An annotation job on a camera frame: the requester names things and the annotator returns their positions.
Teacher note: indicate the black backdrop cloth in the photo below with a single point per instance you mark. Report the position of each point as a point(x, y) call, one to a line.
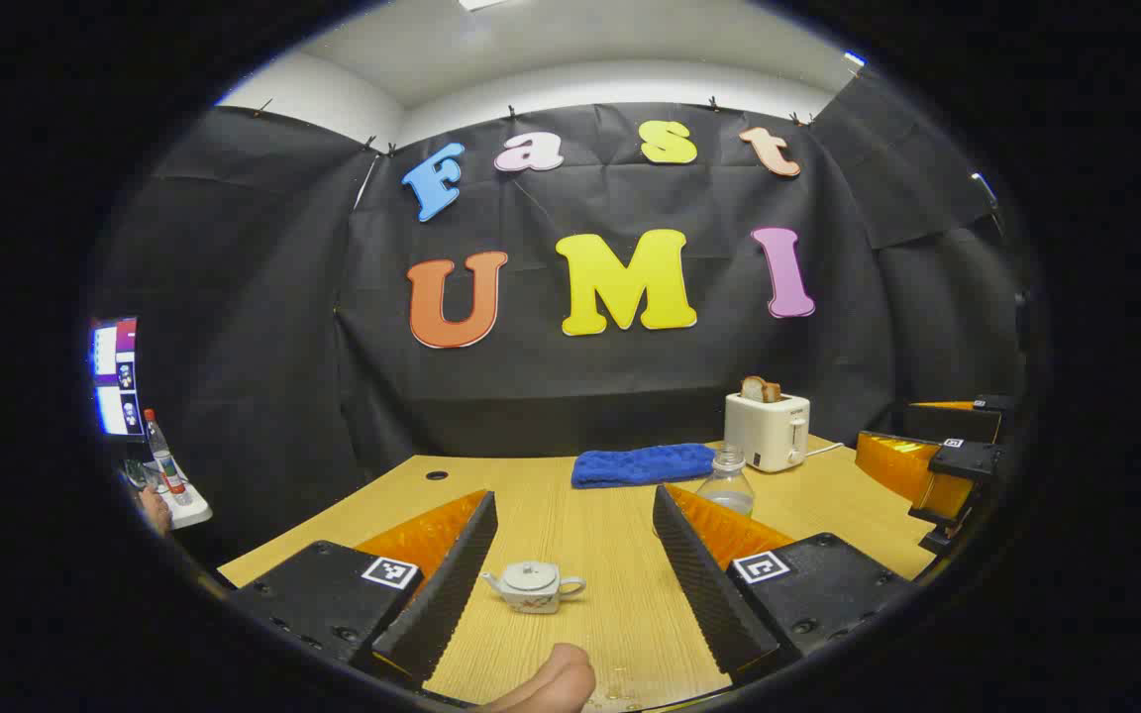
point(234, 297)

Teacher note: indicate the white teacup lid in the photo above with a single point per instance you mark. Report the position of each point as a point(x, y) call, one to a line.
point(531, 571)

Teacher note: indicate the red cap plastic bottle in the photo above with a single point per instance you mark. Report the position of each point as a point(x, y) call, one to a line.
point(165, 460)

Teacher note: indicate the green label water bottle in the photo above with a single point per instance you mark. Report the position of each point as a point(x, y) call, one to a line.
point(726, 485)

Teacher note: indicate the white side tray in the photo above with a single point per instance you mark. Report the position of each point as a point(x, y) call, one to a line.
point(189, 510)

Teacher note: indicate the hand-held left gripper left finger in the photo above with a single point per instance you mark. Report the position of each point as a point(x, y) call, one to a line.
point(452, 584)

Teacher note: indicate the white toaster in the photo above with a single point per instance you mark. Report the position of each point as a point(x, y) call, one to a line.
point(764, 436)

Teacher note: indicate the blue folded towel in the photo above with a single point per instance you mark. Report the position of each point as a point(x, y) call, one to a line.
point(645, 465)

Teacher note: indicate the toast slice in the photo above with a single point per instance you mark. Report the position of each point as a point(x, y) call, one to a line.
point(759, 390)

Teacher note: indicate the computer monitor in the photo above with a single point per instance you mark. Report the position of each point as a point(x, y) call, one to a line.
point(115, 376)

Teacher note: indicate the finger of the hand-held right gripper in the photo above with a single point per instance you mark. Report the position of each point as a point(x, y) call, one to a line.
point(967, 470)
point(957, 423)

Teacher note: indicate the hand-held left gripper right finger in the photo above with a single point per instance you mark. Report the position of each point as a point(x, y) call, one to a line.
point(699, 594)

